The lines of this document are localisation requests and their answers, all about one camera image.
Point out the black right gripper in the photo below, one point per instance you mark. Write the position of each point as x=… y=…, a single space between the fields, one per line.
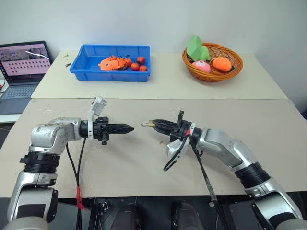
x=180 y=130

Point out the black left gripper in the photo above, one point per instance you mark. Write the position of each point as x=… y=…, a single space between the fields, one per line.
x=102 y=130

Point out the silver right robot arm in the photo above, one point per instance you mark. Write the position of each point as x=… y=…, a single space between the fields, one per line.
x=220 y=146

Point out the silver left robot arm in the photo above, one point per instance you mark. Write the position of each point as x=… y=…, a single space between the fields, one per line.
x=48 y=136

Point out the blue plastic bin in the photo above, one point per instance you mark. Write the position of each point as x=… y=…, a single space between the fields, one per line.
x=112 y=75

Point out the small orange toy fruit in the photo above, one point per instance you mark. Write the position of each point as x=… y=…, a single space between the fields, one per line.
x=143 y=68
x=135 y=66
x=121 y=61
x=128 y=62
x=112 y=58
x=141 y=60

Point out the orange fish plush toy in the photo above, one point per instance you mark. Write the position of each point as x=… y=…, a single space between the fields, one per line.
x=109 y=64

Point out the pink round plush toy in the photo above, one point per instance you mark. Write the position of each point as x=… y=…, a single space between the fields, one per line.
x=201 y=66

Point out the brown wicker basket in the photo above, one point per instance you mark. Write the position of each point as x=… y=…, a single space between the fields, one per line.
x=213 y=75

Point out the green plush toy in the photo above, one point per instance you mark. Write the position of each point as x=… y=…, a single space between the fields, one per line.
x=197 y=49

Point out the orange plush fruit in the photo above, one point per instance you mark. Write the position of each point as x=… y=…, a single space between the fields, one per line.
x=222 y=64

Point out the small grey screw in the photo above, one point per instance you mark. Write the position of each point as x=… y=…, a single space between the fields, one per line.
x=66 y=55

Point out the grey laptop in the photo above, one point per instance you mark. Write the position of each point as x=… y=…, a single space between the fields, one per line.
x=24 y=60

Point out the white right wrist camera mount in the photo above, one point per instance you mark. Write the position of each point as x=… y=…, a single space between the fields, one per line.
x=173 y=147

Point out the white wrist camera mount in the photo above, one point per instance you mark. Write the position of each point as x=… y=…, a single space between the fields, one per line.
x=173 y=147
x=98 y=105

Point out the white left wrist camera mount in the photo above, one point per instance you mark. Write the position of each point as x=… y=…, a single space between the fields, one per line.
x=98 y=105

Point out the black metal bracket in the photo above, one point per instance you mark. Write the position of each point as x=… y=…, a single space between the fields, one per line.
x=103 y=209

